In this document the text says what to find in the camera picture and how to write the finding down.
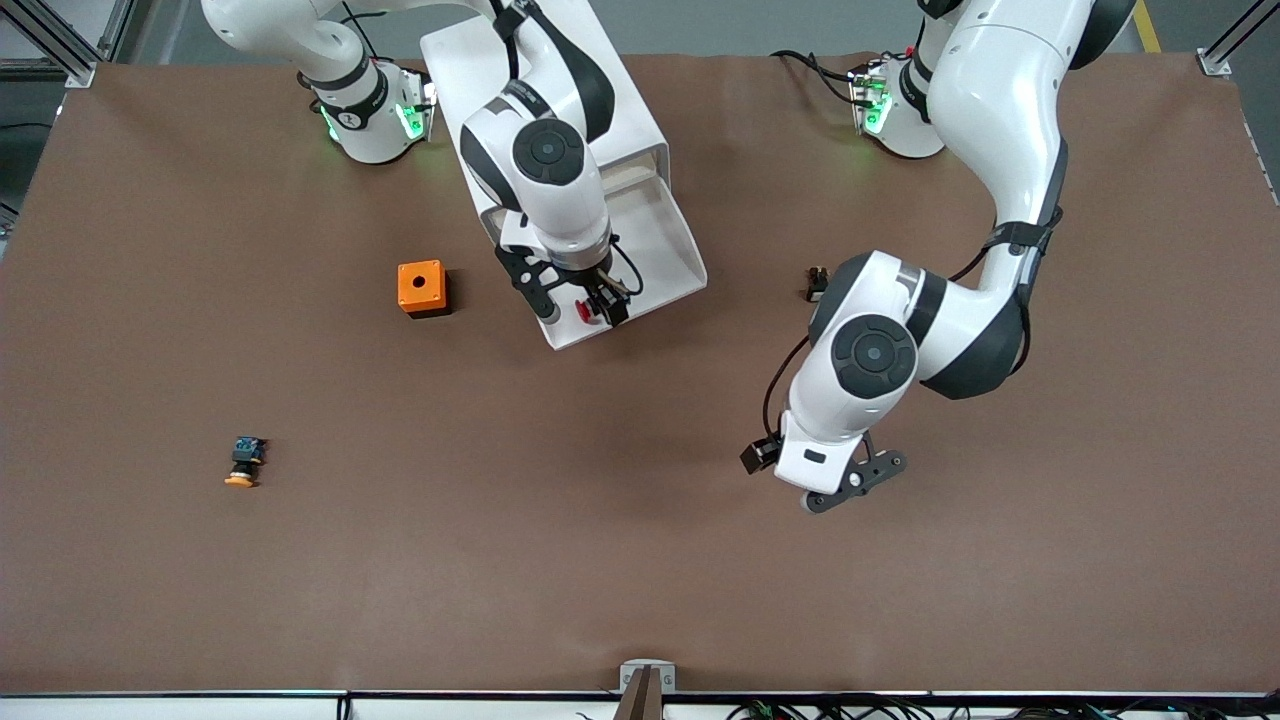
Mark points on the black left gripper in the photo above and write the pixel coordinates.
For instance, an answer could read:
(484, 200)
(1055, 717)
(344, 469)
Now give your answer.
(760, 455)

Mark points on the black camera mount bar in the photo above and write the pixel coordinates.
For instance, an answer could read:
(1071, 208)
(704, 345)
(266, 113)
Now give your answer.
(525, 280)
(865, 475)

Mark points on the orange cap push button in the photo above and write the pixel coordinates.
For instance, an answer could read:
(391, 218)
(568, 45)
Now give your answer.
(245, 460)

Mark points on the black left camera mount bar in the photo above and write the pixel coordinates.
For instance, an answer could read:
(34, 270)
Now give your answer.
(865, 475)

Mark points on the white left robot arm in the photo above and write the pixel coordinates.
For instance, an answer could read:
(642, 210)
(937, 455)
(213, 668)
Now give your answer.
(1000, 120)

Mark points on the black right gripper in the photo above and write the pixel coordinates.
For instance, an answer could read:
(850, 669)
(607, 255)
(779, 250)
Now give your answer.
(592, 284)

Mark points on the aluminium frame profile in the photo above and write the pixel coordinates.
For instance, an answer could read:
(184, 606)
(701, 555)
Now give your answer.
(1215, 62)
(80, 72)

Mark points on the yellow floor tape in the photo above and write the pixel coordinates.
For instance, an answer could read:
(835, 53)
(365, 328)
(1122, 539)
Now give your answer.
(1152, 25)

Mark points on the brown table cover sheet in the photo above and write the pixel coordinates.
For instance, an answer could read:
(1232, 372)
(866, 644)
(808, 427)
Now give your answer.
(640, 560)

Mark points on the black right camera mount bar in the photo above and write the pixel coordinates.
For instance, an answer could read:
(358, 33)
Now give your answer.
(525, 280)

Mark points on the orange button enclosure box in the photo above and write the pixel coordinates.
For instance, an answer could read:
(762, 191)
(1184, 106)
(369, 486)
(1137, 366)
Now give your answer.
(420, 285)

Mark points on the white table edge rail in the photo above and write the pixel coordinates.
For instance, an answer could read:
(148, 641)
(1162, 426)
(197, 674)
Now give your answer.
(200, 708)

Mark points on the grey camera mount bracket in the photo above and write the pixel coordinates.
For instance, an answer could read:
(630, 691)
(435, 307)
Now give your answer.
(647, 685)

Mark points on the black white square switch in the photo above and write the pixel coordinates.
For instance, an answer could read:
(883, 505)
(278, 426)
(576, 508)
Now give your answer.
(815, 285)

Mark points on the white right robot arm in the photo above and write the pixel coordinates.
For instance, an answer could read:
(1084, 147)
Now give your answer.
(545, 200)

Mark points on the red cap push button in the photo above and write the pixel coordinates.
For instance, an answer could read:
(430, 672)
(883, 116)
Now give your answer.
(584, 311)

